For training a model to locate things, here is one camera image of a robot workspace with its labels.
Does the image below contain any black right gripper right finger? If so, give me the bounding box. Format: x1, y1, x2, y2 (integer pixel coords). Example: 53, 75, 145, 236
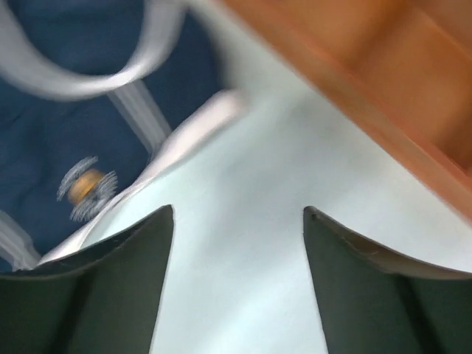
303, 206, 471, 353

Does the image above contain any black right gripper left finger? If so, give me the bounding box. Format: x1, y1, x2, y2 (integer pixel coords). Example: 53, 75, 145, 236
1, 205, 174, 354

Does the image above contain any navy underwear with white trim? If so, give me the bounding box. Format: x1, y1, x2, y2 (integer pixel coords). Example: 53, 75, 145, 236
1, 1, 241, 272

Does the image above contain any wooden compartment tray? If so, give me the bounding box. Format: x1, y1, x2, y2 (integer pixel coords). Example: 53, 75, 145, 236
227, 0, 471, 217

